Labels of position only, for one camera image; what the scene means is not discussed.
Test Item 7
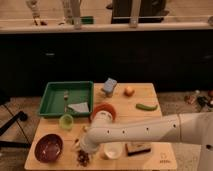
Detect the dark red grape bunch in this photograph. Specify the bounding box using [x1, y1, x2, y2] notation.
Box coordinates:
[77, 150, 90, 167]

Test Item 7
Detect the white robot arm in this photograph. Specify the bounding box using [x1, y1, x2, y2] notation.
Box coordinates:
[80, 110, 213, 171]

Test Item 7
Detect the small fork in tray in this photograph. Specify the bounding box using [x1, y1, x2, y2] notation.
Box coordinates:
[64, 91, 69, 113]

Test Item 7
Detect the green plastic tray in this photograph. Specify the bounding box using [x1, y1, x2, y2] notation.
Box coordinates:
[39, 81, 94, 118]

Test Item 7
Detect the orange bowl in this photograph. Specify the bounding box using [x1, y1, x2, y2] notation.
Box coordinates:
[90, 103, 116, 120]

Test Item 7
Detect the green cucumber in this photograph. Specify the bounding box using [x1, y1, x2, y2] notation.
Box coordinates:
[136, 104, 158, 111]

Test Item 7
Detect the small green cup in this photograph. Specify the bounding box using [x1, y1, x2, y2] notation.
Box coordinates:
[59, 114, 73, 130]

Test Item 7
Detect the white small bowl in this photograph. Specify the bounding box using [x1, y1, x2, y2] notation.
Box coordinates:
[103, 142, 123, 159]

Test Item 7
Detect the brown sponge block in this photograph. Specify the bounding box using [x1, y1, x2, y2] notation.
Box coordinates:
[125, 142, 151, 156]

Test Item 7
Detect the dark red bowl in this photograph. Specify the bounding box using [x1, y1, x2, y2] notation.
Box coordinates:
[34, 134, 63, 163]

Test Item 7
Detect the black chair base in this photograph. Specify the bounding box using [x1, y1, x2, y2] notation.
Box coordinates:
[0, 90, 32, 149]

